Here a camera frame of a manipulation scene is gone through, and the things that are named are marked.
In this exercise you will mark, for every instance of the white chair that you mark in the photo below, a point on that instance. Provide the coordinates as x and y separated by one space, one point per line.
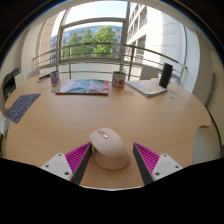
32 74
148 72

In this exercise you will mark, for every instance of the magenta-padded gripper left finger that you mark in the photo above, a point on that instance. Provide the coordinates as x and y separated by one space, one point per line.
60 165

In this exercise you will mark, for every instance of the beige computer mouse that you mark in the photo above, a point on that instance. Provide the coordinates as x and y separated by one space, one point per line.
108 150

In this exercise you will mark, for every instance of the blue patterned mouse pad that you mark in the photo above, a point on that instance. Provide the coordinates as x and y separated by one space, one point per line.
22 106

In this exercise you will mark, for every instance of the white mug with red print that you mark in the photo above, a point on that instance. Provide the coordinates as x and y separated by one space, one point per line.
119 80

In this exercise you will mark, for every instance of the small printed cup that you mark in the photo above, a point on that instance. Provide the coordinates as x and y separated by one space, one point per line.
54 79

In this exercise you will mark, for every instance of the black cylindrical speaker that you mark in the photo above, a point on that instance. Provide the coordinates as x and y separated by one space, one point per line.
165 75

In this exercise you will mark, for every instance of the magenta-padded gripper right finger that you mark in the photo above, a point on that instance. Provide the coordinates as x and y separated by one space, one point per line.
165 165

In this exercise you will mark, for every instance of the red and blue magazine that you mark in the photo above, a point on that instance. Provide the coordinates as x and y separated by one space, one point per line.
83 87

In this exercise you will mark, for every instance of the white and yellow booklet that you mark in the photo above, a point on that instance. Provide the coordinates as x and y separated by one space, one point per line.
146 88

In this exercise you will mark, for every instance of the metal balcony railing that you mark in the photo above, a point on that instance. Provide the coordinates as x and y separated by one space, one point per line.
100 60

